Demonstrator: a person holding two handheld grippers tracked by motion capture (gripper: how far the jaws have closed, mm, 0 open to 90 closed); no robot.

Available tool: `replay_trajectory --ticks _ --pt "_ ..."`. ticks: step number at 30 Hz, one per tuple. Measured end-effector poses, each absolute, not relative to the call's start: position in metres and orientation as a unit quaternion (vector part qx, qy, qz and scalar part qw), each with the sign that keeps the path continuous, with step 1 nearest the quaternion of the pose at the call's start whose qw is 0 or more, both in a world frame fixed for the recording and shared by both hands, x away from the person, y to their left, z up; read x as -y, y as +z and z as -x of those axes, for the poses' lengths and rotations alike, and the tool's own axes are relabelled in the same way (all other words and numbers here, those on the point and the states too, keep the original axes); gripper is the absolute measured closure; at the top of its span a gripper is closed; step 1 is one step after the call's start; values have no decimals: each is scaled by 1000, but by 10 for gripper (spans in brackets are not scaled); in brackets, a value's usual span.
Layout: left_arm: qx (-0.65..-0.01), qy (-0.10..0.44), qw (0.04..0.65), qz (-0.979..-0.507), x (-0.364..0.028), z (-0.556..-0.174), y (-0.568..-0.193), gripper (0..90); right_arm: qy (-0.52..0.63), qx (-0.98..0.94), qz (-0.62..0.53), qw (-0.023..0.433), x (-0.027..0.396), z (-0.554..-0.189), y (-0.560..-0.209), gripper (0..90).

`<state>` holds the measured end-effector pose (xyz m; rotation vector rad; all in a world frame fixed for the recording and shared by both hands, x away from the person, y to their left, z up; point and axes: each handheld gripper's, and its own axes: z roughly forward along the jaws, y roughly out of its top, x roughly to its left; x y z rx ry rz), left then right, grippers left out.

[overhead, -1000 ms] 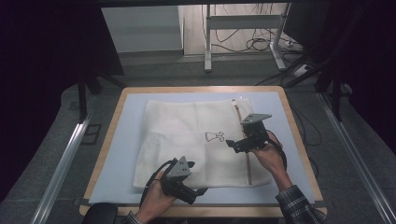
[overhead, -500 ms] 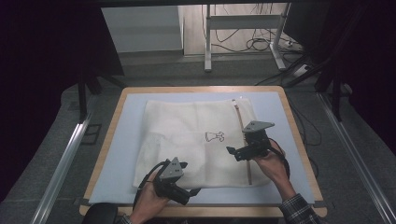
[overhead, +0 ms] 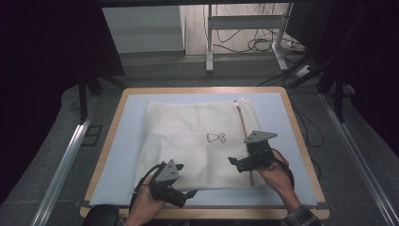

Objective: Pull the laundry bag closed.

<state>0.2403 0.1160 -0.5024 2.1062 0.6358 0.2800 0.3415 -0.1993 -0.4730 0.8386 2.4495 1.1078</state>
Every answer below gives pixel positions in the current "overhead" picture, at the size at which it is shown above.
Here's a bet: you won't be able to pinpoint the person's right hand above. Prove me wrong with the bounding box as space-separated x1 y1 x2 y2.
256 151 299 210

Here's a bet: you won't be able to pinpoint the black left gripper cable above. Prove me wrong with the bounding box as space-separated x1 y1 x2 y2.
129 161 167 218

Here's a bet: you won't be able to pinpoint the light blue mat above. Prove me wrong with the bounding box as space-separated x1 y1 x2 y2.
88 91 318 208

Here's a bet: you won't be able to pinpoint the thin black cable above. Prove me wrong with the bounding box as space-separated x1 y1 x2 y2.
289 97 326 182

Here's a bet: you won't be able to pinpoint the wooden table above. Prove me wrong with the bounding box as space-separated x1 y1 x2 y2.
79 86 331 220

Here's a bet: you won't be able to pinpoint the aluminium rail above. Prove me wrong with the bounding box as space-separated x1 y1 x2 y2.
30 93 99 226
319 92 399 226

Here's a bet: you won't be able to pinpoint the black metal stand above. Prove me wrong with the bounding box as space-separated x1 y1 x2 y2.
77 70 128 125
316 59 347 124

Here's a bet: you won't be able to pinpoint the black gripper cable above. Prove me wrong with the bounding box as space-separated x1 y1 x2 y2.
129 161 167 218
270 148 296 191

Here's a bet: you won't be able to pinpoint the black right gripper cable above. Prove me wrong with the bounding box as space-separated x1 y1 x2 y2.
270 148 296 191

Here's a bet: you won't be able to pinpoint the white metal desk frame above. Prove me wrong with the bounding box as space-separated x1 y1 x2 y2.
204 3 295 73

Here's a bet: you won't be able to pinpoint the person's left hand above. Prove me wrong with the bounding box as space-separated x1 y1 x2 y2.
126 179 168 226

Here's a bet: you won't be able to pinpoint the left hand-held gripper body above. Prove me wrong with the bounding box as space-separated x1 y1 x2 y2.
149 158 189 209

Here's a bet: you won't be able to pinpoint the white power strip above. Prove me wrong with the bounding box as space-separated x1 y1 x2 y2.
295 64 313 79

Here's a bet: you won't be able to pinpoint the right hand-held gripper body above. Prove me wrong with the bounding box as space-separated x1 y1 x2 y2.
236 130 279 173

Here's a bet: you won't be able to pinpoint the black curtain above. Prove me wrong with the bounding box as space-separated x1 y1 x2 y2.
313 0 399 158
0 0 126 203

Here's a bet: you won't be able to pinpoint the black floor cables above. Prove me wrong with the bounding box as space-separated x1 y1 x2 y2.
212 3 306 55

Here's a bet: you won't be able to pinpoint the white garment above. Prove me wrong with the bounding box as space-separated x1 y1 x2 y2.
147 131 209 190

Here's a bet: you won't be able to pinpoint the black floor frame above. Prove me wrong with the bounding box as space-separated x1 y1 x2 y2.
81 124 104 147

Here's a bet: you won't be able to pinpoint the person's leg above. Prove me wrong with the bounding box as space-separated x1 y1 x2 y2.
82 203 120 226

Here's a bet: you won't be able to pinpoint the white mesh laundry bag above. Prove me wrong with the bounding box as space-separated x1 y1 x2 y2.
134 97 268 193

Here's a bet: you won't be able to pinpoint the white cabinet panel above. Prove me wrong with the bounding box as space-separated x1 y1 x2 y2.
102 5 186 55

